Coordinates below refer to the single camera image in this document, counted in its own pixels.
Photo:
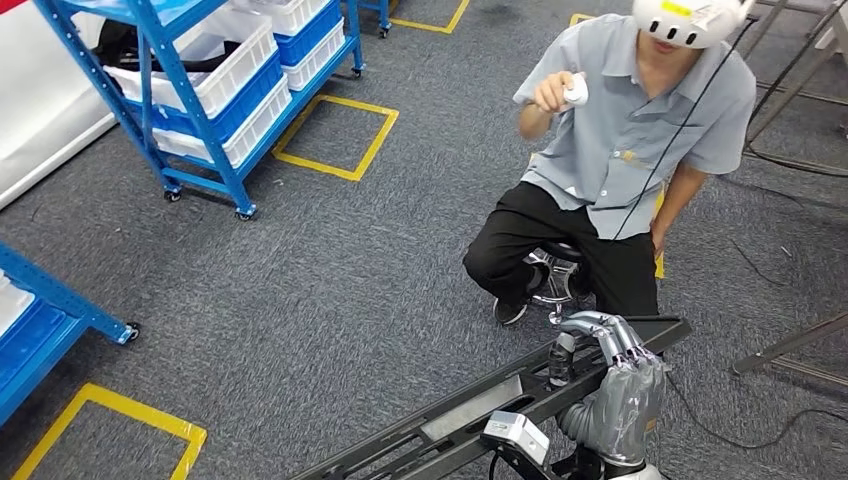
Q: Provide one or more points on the person's right hand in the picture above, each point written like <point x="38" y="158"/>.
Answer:
<point x="551" y="93"/>

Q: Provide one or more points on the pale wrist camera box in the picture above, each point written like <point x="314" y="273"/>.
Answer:
<point x="517" y="437"/>

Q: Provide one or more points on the blue metal shelf rack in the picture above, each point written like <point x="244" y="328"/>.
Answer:
<point x="192" y="99"/>
<point x="383" y="13"/>
<point x="60" y="298"/>

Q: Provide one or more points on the person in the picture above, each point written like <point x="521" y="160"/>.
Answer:
<point x="616" y="132"/>

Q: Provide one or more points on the black parts in bin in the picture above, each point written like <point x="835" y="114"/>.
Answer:
<point x="119" y="46"/>

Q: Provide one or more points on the white car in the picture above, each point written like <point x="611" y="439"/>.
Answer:
<point x="40" y="112"/>

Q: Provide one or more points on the white VR headset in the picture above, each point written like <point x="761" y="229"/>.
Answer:
<point x="689" y="23"/>

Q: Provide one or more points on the white hand controller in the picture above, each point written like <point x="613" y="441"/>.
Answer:
<point x="578" y="89"/>

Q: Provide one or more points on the red barrier belt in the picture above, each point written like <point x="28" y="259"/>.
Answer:
<point x="10" y="5"/>

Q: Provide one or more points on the long black plastic part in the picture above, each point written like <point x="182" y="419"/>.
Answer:
<point x="464" y="411"/>

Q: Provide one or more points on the blue plastic bin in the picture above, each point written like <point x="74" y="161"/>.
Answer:
<point x="33" y="351"/>
<point x="245" y="106"/>
<point x="311" y="40"/>

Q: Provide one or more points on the person's right forearm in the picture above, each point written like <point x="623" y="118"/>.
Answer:
<point x="533" y="122"/>

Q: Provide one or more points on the chrome swivel stool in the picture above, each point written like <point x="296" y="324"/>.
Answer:
<point x="560" y="252"/>

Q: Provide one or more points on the person's left hand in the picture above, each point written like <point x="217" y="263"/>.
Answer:
<point x="658" y="240"/>

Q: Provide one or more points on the person's left forearm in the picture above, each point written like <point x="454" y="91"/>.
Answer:
<point x="679" y="192"/>

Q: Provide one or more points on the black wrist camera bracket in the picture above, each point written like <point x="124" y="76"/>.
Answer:
<point x="530" y="470"/>

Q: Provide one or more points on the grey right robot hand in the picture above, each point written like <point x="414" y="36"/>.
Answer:
<point x="629" y="411"/>

